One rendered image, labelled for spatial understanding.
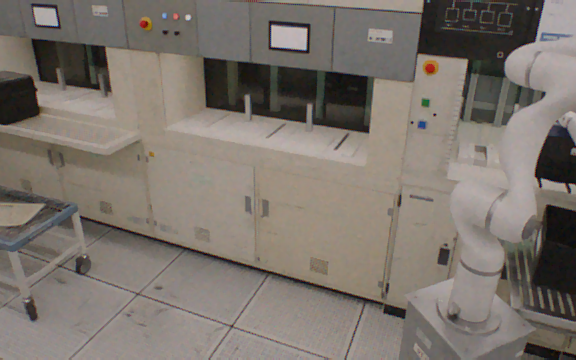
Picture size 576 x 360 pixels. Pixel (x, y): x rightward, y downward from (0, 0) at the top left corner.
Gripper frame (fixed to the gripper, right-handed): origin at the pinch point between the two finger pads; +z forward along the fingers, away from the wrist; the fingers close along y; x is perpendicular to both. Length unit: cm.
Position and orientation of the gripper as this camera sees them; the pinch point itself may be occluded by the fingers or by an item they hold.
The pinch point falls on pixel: (571, 111)
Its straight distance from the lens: 190.1
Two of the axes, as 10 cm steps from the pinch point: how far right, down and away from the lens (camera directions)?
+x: 0.4, -9.2, -4.0
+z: 3.5, -3.6, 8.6
